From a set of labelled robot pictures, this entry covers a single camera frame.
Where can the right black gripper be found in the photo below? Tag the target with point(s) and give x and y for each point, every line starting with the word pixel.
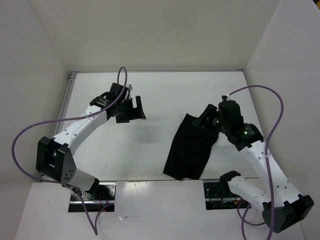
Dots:
pixel 210 111

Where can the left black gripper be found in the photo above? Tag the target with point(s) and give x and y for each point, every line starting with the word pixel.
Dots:
pixel 134 113

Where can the black skirt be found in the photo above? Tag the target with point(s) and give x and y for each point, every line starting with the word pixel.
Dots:
pixel 190 150

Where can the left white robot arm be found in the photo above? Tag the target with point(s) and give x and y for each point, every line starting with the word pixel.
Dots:
pixel 55 155

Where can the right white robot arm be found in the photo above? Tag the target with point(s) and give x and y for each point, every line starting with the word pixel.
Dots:
pixel 283 205

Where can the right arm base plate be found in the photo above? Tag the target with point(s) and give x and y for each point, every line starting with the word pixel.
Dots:
pixel 217 199

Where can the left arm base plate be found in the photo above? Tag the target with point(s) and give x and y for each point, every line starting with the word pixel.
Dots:
pixel 103 200

